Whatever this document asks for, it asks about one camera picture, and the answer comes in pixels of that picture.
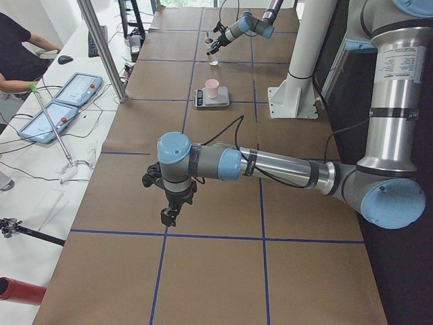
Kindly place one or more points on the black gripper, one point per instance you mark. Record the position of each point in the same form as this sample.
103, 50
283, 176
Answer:
222, 38
179, 197

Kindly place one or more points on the clear glass sauce bottle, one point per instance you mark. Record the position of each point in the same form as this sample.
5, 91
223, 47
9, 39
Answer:
212, 60

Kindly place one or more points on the pink plastic cup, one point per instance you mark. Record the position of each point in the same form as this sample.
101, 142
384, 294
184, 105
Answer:
212, 88

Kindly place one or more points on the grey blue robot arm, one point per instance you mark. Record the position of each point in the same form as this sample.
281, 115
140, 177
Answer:
381, 186
246, 22

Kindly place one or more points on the far blue teach pendant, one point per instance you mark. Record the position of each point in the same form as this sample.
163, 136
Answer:
79, 89

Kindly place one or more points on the blue teach pendant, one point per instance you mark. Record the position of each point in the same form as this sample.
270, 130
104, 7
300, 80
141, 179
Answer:
38, 128
79, 89

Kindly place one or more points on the black computer mouse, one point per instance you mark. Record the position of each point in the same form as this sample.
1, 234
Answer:
64, 59

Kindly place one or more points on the near blue teach pendant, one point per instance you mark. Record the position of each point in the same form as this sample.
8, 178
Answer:
38, 128

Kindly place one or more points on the black tripod pole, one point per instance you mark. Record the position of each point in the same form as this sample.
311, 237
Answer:
11, 226

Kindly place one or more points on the red cylinder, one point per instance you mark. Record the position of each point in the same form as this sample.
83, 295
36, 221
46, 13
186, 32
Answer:
21, 292

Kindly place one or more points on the metal rod green tip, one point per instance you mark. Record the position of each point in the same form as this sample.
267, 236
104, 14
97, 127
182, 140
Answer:
68, 156

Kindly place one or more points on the seated person in black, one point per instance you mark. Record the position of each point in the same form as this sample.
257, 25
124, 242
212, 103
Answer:
19, 66

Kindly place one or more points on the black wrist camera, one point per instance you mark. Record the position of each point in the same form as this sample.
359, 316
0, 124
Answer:
153, 176
219, 28

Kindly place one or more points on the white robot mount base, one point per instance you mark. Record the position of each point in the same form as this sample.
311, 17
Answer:
295, 97

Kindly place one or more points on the aluminium frame post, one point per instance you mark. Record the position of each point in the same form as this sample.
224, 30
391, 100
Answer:
92, 23

